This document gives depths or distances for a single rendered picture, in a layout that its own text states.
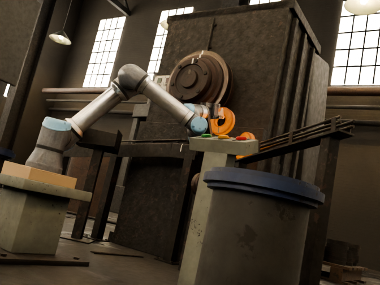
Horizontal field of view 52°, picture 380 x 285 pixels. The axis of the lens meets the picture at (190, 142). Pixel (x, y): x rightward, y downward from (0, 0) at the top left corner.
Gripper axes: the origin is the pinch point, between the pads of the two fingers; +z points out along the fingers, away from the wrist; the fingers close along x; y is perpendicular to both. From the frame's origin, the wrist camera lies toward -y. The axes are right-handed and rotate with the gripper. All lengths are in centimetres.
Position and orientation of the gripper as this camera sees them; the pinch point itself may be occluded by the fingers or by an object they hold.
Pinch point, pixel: (221, 117)
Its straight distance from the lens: 214.9
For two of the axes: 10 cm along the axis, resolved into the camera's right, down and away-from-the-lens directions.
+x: -8.1, -1.0, 5.8
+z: 5.8, -0.2, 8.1
